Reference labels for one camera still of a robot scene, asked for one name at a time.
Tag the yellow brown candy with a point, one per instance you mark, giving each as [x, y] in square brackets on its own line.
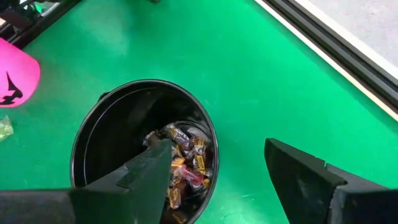
[198, 143]
[174, 196]
[200, 163]

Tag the purple silver candy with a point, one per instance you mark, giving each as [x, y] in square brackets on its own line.
[175, 137]

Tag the red candy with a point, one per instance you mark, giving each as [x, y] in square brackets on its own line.
[189, 175]

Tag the pink halloween bucket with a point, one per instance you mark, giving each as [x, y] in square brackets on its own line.
[18, 71]

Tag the black table edge frame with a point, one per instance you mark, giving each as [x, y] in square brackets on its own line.
[342, 56]

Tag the orange candy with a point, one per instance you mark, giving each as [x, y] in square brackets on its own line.
[178, 161]

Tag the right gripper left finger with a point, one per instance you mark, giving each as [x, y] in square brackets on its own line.
[140, 186]

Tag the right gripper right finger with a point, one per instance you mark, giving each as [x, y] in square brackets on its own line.
[304, 186]

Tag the blue yellow candy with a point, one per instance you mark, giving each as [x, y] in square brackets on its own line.
[5, 129]

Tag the black halloween face bucket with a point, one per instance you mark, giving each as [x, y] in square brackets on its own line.
[109, 140]

